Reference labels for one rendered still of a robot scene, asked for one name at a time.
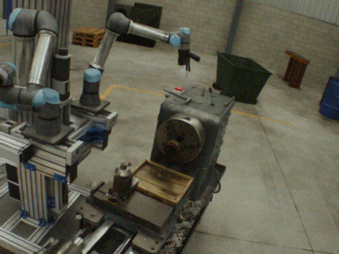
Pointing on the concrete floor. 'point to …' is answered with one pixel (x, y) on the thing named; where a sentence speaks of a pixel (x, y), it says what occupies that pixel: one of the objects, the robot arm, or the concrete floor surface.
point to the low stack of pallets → (88, 36)
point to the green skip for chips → (240, 77)
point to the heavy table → (295, 69)
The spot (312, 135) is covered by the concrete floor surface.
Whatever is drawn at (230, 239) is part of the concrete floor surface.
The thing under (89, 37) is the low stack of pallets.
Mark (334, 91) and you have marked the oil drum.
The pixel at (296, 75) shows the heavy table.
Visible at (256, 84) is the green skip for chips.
